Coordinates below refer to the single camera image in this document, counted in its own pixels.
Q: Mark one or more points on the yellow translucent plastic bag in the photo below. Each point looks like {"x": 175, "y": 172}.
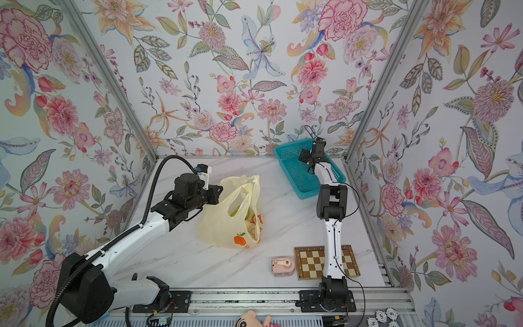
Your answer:
{"x": 236, "y": 221}

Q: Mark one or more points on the green pear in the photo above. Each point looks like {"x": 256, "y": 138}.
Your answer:
{"x": 245, "y": 214}

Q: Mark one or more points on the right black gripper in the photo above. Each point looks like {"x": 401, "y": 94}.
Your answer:
{"x": 312, "y": 157}

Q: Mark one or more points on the wooden checkerboard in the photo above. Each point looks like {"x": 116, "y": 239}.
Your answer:
{"x": 310, "y": 262}

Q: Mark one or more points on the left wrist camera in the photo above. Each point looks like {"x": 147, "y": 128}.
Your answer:
{"x": 203, "y": 171}

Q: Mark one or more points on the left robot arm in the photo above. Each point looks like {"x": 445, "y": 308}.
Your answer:
{"x": 86, "y": 287}

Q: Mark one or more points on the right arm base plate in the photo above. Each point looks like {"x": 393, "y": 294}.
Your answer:
{"x": 310, "y": 302}

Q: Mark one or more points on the pink plush toy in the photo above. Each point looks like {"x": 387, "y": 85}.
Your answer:
{"x": 249, "y": 319}

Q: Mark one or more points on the pink toy camera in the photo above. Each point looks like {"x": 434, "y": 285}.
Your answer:
{"x": 283, "y": 266}

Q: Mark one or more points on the green circuit board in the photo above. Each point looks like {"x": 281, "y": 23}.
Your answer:
{"x": 154, "y": 321}

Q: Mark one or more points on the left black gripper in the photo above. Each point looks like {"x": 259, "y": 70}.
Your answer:
{"x": 213, "y": 192}

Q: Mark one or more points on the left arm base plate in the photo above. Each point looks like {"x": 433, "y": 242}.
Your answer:
{"x": 179, "y": 300}

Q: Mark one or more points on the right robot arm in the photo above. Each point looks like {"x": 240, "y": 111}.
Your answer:
{"x": 331, "y": 209}

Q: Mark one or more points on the teal plastic basket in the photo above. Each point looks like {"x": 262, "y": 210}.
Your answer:
{"x": 308, "y": 182}

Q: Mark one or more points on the aluminium mounting rail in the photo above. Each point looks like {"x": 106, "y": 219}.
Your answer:
{"x": 279, "y": 301}

